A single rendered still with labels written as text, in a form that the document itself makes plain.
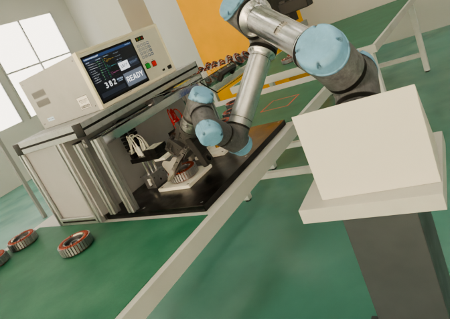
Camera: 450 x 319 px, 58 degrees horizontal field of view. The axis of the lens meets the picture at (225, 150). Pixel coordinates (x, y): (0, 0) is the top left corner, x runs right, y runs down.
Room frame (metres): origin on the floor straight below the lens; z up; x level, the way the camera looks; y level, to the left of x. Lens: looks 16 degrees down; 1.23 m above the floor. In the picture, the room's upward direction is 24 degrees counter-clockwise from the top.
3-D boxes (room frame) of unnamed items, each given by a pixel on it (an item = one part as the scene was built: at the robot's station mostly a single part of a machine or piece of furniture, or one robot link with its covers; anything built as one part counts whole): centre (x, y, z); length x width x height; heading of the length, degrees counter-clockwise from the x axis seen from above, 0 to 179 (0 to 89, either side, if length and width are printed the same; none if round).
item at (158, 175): (1.51, 0.28, 0.80); 0.07 x 0.05 x 0.06; 141
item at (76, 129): (1.71, 0.35, 1.09); 0.68 x 0.44 x 0.05; 141
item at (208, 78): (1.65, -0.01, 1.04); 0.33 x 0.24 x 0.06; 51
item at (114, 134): (1.57, 0.17, 1.03); 0.62 x 0.01 x 0.03; 141
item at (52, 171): (1.51, 0.61, 0.91); 0.28 x 0.03 x 0.32; 51
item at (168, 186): (1.42, 0.17, 0.78); 0.15 x 0.15 x 0.01; 51
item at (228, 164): (1.52, 0.11, 0.76); 0.64 x 0.47 x 0.02; 141
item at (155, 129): (1.67, 0.30, 0.92); 0.66 x 0.01 x 0.30; 141
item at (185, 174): (1.41, 0.17, 0.80); 0.11 x 0.11 x 0.04
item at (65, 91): (1.72, 0.34, 1.22); 0.44 x 0.39 x 0.20; 141
